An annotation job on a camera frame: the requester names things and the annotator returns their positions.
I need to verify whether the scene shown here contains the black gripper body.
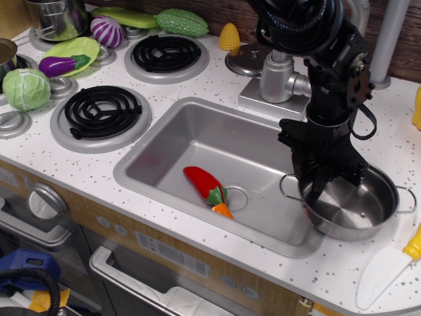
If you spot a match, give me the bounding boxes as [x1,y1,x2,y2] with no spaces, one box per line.
[278,118,368,186]

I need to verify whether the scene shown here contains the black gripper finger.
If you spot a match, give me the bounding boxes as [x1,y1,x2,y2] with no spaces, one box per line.
[310,165,339,203]
[291,148,318,189]

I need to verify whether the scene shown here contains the small steel pan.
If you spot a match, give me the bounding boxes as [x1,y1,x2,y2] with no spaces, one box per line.
[280,165,418,241]

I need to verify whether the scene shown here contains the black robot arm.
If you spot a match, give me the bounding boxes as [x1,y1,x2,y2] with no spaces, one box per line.
[250,1,376,201]

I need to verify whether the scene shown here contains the grey plastic sink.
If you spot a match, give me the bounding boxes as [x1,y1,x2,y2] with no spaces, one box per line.
[114,97,324,258]

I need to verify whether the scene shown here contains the silver toy faucet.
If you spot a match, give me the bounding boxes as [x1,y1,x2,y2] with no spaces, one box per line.
[249,1,372,126]

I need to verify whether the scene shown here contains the orange toy carrot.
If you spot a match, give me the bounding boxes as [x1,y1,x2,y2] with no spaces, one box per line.
[211,203,234,219]

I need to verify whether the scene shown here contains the yellow toy at right edge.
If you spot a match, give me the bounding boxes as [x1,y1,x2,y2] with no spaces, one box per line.
[412,87,421,130]

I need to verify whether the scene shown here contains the red toy chili pepper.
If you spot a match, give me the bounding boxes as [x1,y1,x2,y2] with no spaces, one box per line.
[183,166,227,205]

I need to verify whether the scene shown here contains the white yellow toy knife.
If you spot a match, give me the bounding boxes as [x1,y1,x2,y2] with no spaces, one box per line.
[356,225,420,310]

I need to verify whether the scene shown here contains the steel pot lid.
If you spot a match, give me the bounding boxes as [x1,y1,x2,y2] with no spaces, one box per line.
[225,44,271,77]

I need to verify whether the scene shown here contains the grey support pole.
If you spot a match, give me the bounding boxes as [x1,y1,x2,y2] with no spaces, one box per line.
[370,0,410,90]

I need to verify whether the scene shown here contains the yellow toy corn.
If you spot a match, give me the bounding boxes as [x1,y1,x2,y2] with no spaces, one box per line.
[219,23,241,51]

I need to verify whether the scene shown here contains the rear black stove burner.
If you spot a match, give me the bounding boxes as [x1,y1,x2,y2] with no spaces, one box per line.
[124,34,209,85]

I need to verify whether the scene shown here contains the black stove burner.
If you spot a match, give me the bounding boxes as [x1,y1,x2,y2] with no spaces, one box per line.
[50,86,152,154]
[124,34,209,85]

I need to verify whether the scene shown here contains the green toy bitter gourd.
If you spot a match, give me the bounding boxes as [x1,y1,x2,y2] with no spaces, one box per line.
[154,9,209,38]

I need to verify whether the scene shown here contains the front black stove burner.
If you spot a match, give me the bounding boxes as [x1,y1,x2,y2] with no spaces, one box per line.
[50,86,152,154]

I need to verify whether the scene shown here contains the grey stove dial rear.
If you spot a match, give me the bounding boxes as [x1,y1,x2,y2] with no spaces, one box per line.
[90,45,116,68]

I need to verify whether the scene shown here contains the grey stove dial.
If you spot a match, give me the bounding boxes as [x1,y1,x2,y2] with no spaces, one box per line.
[49,76,78,100]
[1,111,32,140]
[90,45,116,68]

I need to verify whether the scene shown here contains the green toy pea pod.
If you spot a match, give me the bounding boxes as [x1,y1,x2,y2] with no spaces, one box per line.
[91,7,159,29]

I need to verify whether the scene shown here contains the purple white toy onion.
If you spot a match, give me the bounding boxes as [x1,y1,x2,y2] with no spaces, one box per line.
[90,15,125,48]

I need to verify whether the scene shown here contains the light green toy plate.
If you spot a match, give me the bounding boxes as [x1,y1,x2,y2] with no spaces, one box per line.
[43,37,99,76]

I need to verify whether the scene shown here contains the grey stove dial middle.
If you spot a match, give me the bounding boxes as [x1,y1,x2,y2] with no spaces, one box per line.
[49,76,78,100]

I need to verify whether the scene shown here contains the grey oven knob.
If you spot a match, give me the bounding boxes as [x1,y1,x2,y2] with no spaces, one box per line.
[27,182,68,220]

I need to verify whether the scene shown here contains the purple toy eggplant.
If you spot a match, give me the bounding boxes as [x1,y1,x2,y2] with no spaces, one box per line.
[39,55,91,78]

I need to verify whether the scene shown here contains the tall steel pot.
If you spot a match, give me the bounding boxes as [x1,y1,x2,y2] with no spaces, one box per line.
[15,0,90,45]

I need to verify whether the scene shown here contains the green toy cabbage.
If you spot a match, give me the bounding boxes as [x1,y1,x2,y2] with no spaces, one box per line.
[2,68,51,111]

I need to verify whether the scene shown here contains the grey stove dial front left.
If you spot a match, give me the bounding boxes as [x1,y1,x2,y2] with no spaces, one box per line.
[1,111,32,140]

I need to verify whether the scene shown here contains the blue object bottom left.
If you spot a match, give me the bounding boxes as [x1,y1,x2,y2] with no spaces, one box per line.
[1,248,61,291]

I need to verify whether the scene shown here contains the steel pot at left edge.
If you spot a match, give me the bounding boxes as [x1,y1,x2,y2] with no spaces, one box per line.
[0,38,18,81]

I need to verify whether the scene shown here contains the grey dishwasher handle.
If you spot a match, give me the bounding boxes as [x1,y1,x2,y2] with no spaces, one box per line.
[89,246,237,316]

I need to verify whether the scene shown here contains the black hose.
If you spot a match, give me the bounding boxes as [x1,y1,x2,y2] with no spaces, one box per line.
[0,268,62,316]

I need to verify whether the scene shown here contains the grey oven door handle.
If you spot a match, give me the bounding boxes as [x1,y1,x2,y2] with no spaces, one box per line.
[1,197,73,251]

